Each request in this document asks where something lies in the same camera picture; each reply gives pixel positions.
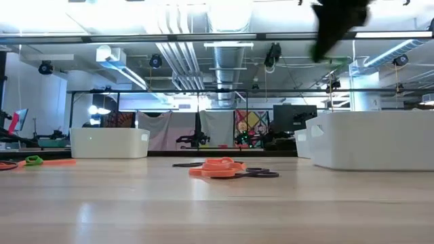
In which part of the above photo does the orange rubber band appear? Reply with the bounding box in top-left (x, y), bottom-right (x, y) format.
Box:
top-left (17, 158), bottom-right (77, 167)
top-left (203, 157), bottom-right (245, 167)
top-left (188, 165), bottom-right (248, 179)

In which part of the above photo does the green rubber band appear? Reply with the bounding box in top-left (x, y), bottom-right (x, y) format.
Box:
top-left (24, 155), bottom-right (45, 167)

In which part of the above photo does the black ceiling spotlight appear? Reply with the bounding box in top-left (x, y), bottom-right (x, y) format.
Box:
top-left (325, 79), bottom-right (342, 95)
top-left (148, 53), bottom-right (163, 70)
top-left (37, 60), bottom-right (55, 76)
top-left (392, 53), bottom-right (410, 68)
top-left (263, 41), bottom-right (283, 74)

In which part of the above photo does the black computer monitor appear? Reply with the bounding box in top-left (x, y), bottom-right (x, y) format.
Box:
top-left (272, 104), bottom-right (319, 133)

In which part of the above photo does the white plastic basket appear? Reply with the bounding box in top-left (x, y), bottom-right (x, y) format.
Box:
top-left (294, 128), bottom-right (312, 159)
top-left (304, 110), bottom-right (434, 171)
top-left (69, 127), bottom-right (151, 159)

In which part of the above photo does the colourful geometric cloth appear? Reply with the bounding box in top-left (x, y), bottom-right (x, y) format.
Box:
top-left (233, 108), bottom-right (273, 150)

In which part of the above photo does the white hanging cloth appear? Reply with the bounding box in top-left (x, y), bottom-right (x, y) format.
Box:
top-left (199, 109), bottom-right (235, 148)

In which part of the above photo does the pale pink cloth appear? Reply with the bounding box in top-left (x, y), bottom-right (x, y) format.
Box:
top-left (136, 110), bottom-right (201, 152)

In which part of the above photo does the teal work table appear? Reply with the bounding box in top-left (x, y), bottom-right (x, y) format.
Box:
top-left (36, 136), bottom-right (71, 149)

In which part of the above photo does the small tilted monitor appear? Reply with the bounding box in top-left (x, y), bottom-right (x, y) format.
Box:
top-left (7, 108), bottom-right (30, 134)

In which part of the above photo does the white ceiling duct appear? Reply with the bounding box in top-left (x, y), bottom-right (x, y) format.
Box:
top-left (351, 38), bottom-right (427, 77)

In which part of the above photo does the silver ventilation duct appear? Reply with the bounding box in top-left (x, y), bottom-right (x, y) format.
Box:
top-left (207, 0), bottom-right (254, 106)

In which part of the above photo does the black aluminium rig frame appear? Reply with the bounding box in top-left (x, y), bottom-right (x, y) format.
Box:
top-left (0, 31), bottom-right (434, 164)

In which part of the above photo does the black metal rack frame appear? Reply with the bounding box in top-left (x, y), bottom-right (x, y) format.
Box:
top-left (66, 87), bottom-right (434, 152)

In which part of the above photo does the black arm base cable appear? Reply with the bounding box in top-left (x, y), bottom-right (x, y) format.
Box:
top-left (0, 127), bottom-right (39, 148)

